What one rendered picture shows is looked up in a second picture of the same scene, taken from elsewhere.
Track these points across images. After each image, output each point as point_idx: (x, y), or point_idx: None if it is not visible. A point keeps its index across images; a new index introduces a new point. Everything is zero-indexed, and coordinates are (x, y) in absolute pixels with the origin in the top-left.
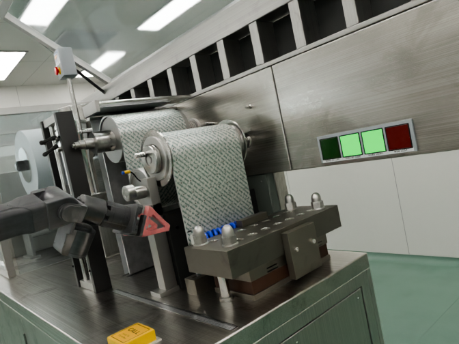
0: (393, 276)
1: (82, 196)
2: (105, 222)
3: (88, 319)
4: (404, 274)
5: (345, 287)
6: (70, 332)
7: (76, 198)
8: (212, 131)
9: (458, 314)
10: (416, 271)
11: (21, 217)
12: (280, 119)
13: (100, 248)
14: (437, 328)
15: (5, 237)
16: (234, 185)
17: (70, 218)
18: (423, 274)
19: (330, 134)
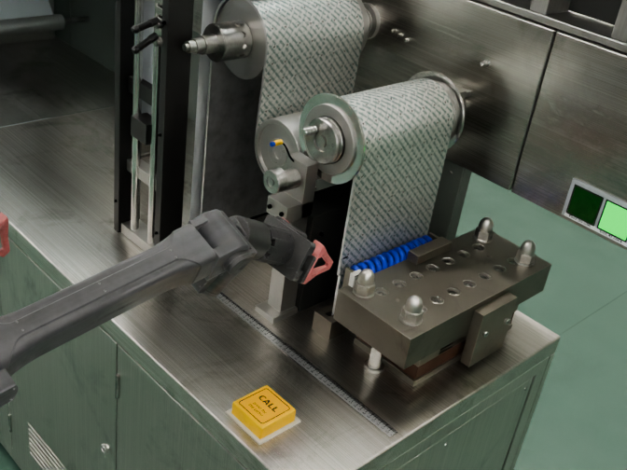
0: (531, 228)
1: (242, 220)
2: (261, 259)
3: (172, 333)
4: (550, 228)
5: (519, 380)
6: (156, 352)
7: (165, 128)
8: (423, 107)
9: (602, 328)
10: (569, 229)
11: (187, 272)
12: (528, 116)
13: (178, 204)
14: (565, 341)
15: (160, 293)
16: (421, 191)
17: (237, 269)
18: (578, 239)
19: (594, 188)
